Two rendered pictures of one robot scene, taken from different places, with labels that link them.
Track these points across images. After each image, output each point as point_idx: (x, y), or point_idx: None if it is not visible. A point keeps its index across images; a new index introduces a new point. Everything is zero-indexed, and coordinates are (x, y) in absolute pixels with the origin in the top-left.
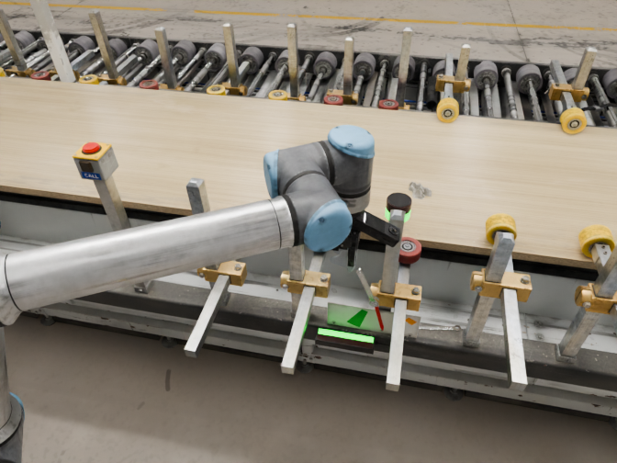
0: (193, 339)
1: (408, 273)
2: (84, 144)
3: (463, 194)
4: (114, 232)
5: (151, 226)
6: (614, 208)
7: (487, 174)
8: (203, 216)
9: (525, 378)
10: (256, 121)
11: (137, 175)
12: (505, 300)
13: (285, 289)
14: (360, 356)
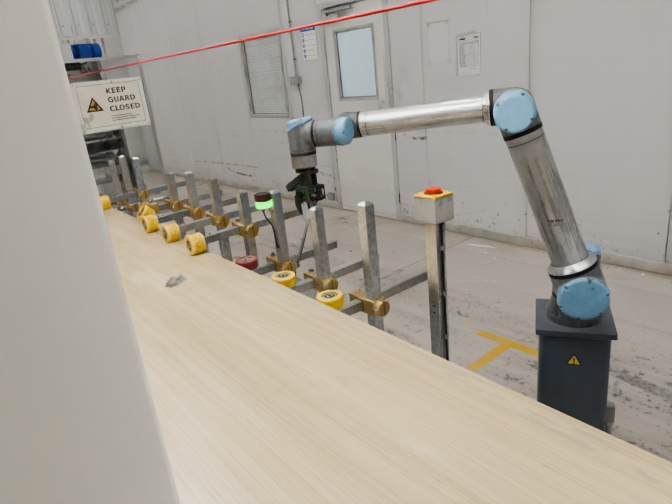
0: (420, 272)
1: (260, 265)
2: (437, 189)
3: (157, 274)
4: (436, 103)
5: (420, 104)
6: (115, 250)
7: None
8: (397, 107)
9: (294, 208)
10: None
11: (388, 377)
12: (257, 221)
13: None
14: None
